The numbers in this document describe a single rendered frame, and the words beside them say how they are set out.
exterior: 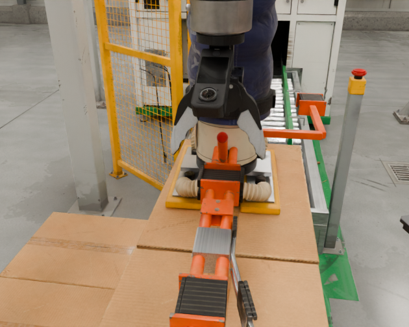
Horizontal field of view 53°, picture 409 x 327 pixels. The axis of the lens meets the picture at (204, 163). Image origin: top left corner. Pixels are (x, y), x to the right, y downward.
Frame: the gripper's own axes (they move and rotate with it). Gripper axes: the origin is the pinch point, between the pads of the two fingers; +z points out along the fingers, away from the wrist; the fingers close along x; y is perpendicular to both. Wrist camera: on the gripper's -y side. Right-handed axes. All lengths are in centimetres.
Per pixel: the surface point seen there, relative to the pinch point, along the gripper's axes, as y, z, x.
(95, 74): 365, 87, 172
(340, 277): 113, 122, -56
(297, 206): 30.7, 27.5, -18.0
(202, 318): -21.8, 12.5, -0.5
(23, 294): 29, 67, 65
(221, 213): 3.8, 13.2, -0.7
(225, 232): -2.0, 13.1, -1.9
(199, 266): -10.5, 13.8, 1.5
